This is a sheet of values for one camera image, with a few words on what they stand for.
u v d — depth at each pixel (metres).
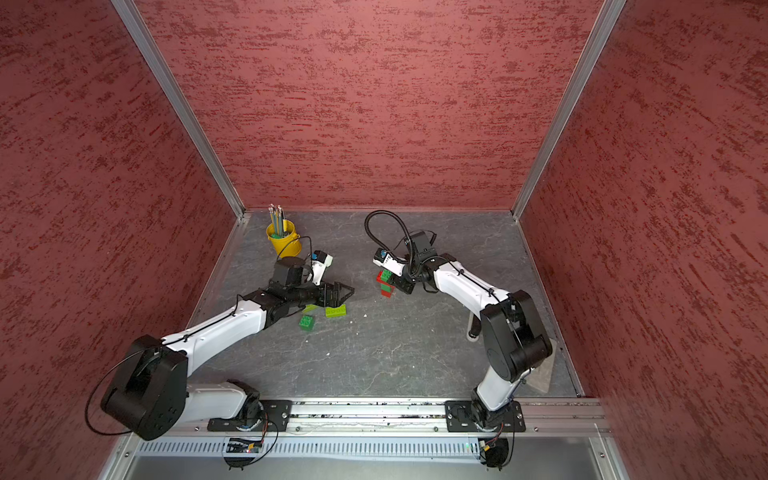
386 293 0.96
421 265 0.72
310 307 0.77
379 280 0.90
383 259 0.78
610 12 0.71
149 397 0.41
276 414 0.75
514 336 0.45
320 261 0.77
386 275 0.88
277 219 1.00
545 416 0.76
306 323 0.87
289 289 0.67
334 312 0.92
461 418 0.74
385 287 0.92
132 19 0.71
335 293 0.76
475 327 0.85
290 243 1.01
